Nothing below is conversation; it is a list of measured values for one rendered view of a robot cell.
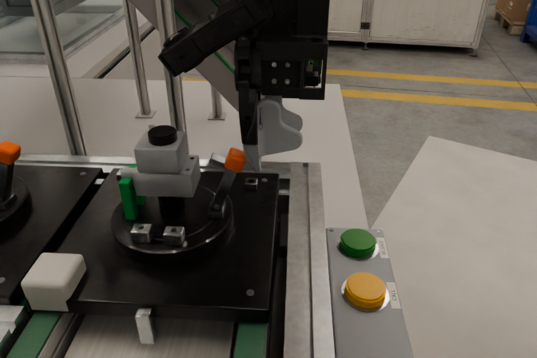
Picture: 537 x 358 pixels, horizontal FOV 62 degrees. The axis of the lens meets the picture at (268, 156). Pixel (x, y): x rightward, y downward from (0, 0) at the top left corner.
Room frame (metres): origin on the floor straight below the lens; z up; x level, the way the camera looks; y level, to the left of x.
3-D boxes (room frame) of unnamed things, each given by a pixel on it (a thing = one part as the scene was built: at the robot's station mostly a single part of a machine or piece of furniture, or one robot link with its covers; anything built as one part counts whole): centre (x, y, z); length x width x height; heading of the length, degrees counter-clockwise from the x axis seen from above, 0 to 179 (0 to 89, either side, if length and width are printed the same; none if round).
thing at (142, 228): (0.37, 0.13, 1.00); 0.02 x 0.01 x 0.02; 86
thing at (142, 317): (0.29, 0.12, 0.95); 0.01 x 0.01 x 0.04; 86
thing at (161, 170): (0.42, 0.12, 1.06); 0.08 x 0.04 x 0.07; 87
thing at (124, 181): (0.40, 0.16, 1.01); 0.01 x 0.01 x 0.05; 86
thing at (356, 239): (0.39, -0.10, 0.96); 0.04 x 0.04 x 0.02
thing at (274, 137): (0.39, 0.00, 1.10); 0.06 x 0.03 x 0.09; 87
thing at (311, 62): (0.41, -0.01, 1.20); 0.09 x 0.08 x 0.12; 87
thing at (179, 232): (0.36, 0.10, 1.00); 0.02 x 0.01 x 0.02; 86
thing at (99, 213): (0.42, 0.11, 0.96); 0.24 x 0.24 x 0.02; 86
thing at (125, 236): (0.42, 0.11, 0.98); 0.14 x 0.14 x 0.02
